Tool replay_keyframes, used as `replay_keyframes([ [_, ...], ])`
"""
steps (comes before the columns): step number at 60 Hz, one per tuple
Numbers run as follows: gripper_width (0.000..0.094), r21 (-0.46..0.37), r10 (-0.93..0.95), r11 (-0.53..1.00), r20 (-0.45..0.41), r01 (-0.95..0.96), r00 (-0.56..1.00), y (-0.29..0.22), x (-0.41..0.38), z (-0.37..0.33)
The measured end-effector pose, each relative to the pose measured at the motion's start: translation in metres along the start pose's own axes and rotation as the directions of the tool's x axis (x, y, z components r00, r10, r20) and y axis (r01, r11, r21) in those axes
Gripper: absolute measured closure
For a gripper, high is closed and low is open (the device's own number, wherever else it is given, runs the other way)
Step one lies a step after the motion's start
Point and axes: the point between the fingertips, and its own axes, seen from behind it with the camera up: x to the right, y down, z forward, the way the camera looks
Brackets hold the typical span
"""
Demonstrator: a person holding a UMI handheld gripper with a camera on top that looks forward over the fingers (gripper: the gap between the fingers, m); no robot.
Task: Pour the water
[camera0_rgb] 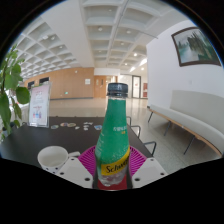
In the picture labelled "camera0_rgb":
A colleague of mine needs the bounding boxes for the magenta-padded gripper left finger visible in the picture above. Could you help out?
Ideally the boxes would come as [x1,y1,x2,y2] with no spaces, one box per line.
[56,145,100,190]

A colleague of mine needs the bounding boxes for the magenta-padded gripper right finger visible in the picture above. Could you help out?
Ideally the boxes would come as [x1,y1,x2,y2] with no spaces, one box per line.
[126,145,169,190]

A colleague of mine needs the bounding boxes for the green-labelled clear drink bottle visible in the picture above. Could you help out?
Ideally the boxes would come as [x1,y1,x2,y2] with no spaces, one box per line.
[94,82,132,188]

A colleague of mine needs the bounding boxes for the white black-dotted cup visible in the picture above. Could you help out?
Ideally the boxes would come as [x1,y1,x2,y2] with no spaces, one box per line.
[37,145,82,174]

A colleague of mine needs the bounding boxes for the flat round red coaster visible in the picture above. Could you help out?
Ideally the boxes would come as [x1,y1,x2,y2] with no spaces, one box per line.
[97,176,129,191]

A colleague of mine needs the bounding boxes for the clear acrylic sign stand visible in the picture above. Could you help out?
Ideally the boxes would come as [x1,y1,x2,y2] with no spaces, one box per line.
[27,81,53,129]

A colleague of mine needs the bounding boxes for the black-framed glass door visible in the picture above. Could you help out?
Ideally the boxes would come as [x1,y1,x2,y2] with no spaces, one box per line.
[131,75,142,99]

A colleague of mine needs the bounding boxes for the green leafy potted plant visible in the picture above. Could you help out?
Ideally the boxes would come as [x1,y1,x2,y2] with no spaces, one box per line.
[0,44,32,141]

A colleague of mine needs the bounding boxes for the dark-framed landscape picture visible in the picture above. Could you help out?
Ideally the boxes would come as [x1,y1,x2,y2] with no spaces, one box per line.
[170,26,222,68]

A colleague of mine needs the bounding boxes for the recessed ceiling lights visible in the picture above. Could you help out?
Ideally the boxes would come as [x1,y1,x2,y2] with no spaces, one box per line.
[39,26,148,73]

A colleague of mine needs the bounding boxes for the long white wall bench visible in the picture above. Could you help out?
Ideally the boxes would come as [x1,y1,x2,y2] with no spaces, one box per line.
[147,89,224,157]

